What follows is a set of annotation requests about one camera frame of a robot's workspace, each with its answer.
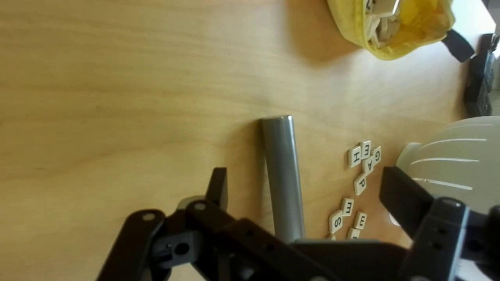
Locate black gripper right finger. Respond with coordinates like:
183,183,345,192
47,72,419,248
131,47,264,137
380,167,469,281

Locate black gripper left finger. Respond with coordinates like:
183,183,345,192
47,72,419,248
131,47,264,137
97,167,230,281

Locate grey spatula with metal handle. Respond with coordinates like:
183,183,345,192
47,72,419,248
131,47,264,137
261,115,305,242

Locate white plastic bowl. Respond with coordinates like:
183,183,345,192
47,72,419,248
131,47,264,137
397,115,500,214

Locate scattered letter tiles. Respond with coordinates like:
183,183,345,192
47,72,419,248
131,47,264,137
328,140,383,240

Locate yellow cloth pouch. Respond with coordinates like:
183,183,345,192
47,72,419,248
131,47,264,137
327,0,455,61

